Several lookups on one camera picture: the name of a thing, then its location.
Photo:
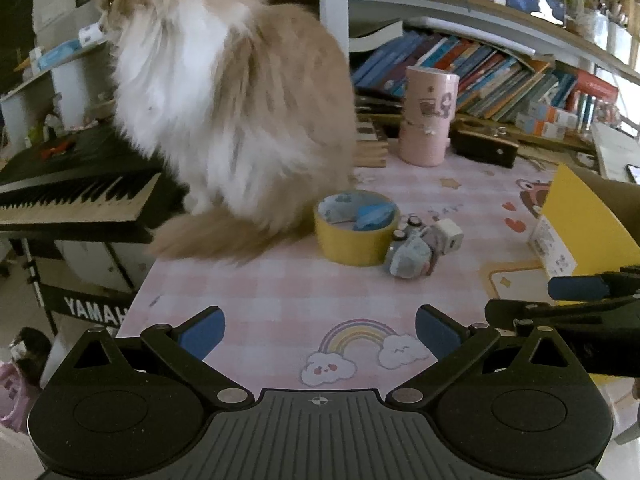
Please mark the yellow tape roll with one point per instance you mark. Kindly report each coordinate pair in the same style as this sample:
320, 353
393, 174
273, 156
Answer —
350, 245

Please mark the white side cabinet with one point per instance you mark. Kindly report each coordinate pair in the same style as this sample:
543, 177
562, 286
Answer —
65, 80

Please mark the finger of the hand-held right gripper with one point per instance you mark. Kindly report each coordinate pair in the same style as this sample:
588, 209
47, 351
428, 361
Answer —
575, 287
510, 312

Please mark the wooden block rack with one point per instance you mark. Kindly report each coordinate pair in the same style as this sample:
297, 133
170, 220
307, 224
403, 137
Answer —
372, 152

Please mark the white storage containers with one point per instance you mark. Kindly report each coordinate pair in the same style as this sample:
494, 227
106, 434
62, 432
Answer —
600, 27

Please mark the grey plush toy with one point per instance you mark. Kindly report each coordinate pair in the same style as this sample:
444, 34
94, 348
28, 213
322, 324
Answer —
410, 255

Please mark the yellow cardboard box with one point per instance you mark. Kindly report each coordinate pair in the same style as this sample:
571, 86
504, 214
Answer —
585, 210

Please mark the pink and black bag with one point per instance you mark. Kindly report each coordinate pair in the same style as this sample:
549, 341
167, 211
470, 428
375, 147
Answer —
22, 385

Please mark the red box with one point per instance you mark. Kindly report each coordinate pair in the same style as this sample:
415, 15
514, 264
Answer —
597, 90

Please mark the white charger plug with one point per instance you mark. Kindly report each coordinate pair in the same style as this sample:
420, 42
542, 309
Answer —
449, 235

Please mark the desktop with pink checked cloth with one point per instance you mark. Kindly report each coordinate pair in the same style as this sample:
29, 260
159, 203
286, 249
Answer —
250, 290

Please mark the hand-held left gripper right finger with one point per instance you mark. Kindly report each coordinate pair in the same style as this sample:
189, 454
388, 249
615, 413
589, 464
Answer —
437, 332

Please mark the black keyboard stand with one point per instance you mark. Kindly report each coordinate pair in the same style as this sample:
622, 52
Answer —
90, 305

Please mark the black electronic keyboard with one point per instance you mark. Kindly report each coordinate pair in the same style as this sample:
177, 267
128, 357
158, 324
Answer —
75, 195

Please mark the small orange and white boxes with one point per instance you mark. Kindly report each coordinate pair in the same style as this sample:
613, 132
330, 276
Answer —
545, 120

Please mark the small blue plastic item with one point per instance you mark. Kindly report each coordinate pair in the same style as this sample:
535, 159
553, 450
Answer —
374, 217

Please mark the cream and white fluffy cat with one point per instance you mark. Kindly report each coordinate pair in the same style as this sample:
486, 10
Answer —
225, 110

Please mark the pink cylinder container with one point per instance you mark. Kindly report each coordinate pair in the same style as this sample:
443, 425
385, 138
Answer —
427, 120

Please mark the blue tissue box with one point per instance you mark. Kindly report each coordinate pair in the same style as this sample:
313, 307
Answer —
535, 2

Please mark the white shelving unit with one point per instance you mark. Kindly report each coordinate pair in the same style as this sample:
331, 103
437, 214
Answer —
335, 10

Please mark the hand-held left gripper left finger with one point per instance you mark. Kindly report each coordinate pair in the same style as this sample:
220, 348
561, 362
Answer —
202, 332

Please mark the white paper pad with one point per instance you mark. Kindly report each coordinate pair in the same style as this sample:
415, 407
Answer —
612, 150

